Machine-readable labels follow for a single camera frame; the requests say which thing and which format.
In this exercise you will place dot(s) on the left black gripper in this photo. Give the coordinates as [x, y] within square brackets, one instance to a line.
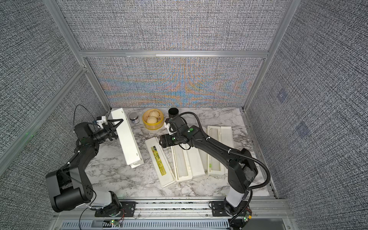
[110, 133]

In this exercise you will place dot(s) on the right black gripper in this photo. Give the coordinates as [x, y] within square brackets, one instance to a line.
[163, 138]

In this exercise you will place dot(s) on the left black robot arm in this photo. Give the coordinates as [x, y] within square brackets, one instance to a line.
[69, 186]

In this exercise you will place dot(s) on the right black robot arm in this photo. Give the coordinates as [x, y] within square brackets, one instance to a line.
[245, 173]

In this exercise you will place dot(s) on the small silver lidded jar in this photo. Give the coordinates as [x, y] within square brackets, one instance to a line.
[134, 118]

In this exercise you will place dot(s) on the yellow bowl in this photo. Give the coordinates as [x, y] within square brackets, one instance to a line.
[154, 126]

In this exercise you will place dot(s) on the black cup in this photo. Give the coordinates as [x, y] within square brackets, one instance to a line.
[173, 112]

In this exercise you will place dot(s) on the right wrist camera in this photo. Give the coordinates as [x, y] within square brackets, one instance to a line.
[169, 128]

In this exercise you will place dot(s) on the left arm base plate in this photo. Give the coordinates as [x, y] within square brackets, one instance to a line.
[125, 209]

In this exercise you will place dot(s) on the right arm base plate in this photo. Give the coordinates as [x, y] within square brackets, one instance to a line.
[223, 209]

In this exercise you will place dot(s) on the aluminium front rail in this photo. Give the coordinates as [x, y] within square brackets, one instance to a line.
[186, 213]

